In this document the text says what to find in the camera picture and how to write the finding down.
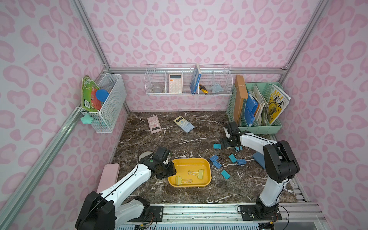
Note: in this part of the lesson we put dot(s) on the mint star toy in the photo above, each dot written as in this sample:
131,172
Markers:
87,119

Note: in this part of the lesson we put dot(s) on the pink calculator in basket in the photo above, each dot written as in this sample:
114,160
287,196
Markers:
175,83

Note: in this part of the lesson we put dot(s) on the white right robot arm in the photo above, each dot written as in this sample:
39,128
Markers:
280,164

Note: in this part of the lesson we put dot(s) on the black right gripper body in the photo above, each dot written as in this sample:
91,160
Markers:
228,143

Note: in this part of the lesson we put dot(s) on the white tape roll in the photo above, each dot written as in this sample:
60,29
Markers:
145,154

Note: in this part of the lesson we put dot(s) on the blue folder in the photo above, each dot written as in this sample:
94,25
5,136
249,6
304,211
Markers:
250,110

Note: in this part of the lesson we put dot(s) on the clear tape roll in basket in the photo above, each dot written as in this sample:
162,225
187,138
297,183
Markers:
158,89

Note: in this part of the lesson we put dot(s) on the pink pencil case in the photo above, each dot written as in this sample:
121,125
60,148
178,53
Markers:
109,177

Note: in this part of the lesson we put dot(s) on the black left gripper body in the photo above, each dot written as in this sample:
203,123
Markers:
166,170

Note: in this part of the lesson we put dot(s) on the white wire basket left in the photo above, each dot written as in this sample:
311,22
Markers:
106,118

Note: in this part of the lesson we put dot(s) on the yellow plastic storage box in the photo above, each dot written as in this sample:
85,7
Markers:
182,167

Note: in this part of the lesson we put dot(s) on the yellow art magazine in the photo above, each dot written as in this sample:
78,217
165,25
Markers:
278,101

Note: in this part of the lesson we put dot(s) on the blue binder clip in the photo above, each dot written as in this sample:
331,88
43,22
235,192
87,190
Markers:
241,162
214,158
217,164

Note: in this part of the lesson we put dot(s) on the blue book in basket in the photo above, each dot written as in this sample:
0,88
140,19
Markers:
194,84

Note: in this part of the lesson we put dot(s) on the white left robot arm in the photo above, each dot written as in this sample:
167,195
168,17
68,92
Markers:
106,210

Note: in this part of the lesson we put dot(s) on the yellow binder clip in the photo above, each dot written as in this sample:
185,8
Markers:
180,181
199,173

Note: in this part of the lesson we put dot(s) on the blue round disc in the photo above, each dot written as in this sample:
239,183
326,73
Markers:
102,95

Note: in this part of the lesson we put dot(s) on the yellow blue calculator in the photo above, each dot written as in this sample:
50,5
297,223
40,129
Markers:
185,125

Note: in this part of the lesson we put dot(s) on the yellow black small tool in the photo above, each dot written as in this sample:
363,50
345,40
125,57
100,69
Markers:
203,89

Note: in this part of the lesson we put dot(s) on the pink calculator on table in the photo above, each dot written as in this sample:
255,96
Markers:
154,124

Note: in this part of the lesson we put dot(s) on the metal base rail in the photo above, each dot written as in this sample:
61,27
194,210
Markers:
291,216

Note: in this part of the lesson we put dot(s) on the green plastic file organizer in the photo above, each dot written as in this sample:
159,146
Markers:
255,128

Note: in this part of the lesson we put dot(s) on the brown folder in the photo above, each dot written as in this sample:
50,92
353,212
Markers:
241,95

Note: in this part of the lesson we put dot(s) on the green snack package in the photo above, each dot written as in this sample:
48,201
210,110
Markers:
89,100

